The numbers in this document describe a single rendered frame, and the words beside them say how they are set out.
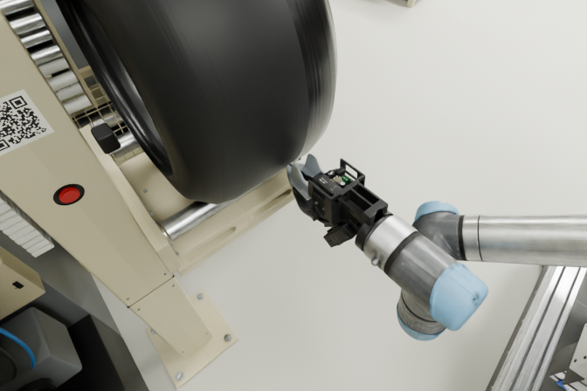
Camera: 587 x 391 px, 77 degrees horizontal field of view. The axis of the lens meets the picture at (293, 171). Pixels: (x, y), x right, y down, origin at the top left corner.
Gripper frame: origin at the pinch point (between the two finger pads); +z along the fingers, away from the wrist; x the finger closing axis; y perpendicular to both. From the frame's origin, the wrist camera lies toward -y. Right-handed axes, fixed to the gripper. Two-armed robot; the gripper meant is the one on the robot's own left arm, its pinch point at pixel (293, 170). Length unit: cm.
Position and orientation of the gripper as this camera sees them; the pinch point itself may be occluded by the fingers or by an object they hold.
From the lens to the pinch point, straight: 66.6
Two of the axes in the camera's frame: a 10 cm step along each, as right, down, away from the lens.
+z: -6.3, -5.3, 5.7
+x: -7.7, 5.0, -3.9
